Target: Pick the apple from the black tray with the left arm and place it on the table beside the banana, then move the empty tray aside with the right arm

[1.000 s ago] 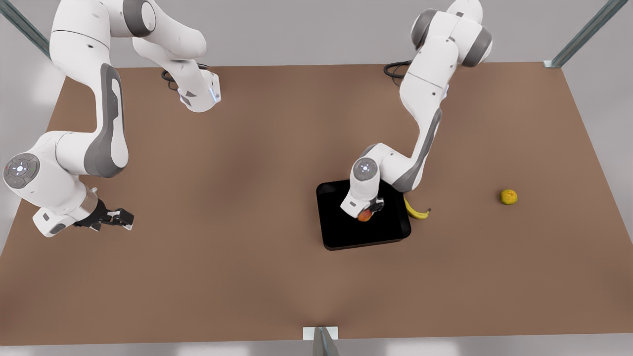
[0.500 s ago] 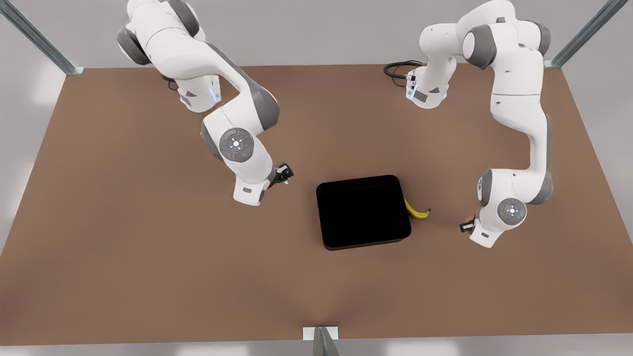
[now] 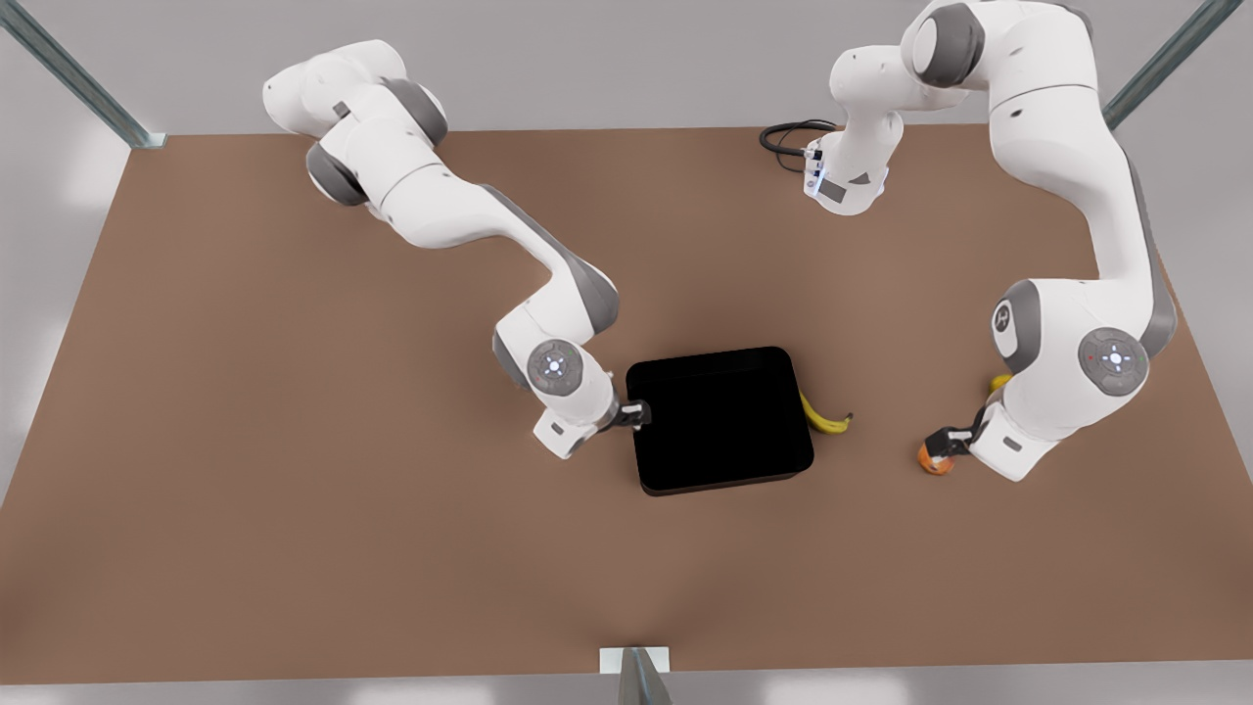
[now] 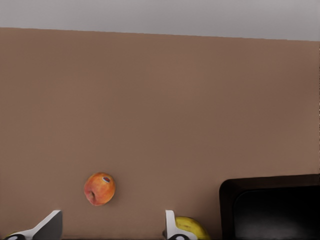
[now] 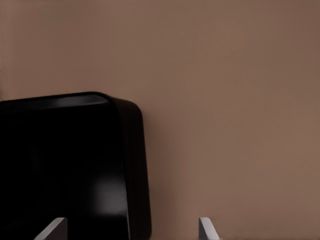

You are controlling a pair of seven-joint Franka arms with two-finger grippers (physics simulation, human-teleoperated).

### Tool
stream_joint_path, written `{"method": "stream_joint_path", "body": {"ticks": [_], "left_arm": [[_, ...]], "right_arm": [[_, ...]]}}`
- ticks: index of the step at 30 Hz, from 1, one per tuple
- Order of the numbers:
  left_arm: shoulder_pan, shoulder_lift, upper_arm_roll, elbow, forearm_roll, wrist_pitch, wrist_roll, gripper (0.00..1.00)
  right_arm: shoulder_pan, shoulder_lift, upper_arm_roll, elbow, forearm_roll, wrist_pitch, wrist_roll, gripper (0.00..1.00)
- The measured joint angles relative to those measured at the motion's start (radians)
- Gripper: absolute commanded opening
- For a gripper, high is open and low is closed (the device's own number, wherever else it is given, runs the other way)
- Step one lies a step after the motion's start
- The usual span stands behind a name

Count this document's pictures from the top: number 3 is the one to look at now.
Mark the black square tray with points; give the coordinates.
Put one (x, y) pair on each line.
(719, 419)

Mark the orange fruit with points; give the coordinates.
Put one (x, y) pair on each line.
(935, 462)

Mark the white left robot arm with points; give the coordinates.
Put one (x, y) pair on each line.
(1057, 323)

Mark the yellow banana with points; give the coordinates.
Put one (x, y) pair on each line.
(822, 418)

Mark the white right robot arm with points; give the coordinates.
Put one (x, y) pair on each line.
(431, 196)

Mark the silver frame post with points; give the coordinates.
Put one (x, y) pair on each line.
(73, 73)
(1170, 61)
(638, 676)

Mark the yellow lemon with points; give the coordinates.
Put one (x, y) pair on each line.
(999, 382)

